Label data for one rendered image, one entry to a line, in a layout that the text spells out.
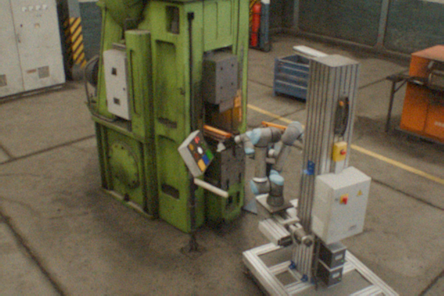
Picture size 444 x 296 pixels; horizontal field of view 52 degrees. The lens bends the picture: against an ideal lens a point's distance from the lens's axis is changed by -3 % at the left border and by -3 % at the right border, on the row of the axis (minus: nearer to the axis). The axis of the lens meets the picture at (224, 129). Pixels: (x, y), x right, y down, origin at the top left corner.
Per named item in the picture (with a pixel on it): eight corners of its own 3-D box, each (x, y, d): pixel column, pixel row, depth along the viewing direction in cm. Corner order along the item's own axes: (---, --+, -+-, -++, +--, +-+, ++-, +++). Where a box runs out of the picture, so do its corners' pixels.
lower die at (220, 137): (232, 140, 456) (232, 132, 453) (219, 147, 442) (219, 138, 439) (201, 129, 481) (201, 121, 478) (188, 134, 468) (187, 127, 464)
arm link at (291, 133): (297, 134, 378) (278, 181, 401) (300, 129, 388) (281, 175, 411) (284, 129, 380) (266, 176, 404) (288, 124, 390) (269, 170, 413)
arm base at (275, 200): (288, 204, 370) (288, 193, 366) (272, 209, 364) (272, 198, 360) (277, 195, 382) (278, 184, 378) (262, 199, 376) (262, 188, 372)
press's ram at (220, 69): (242, 93, 447) (243, 53, 431) (216, 104, 421) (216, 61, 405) (210, 84, 473) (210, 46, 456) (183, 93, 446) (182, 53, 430)
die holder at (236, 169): (245, 177, 481) (246, 137, 463) (221, 190, 454) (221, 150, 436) (206, 159, 514) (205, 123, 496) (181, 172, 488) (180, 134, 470)
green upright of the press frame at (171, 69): (205, 223, 483) (202, -2, 391) (187, 234, 465) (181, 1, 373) (175, 208, 510) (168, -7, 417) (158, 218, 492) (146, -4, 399)
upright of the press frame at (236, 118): (245, 197, 530) (251, -9, 437) (230, 207, 512) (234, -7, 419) (216, 184, 556) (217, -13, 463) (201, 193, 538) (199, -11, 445)
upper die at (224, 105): (233, 107, 442) (233, 97, 438) (219, 112, 428) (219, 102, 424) (201, 96, 467) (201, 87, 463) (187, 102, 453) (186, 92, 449)
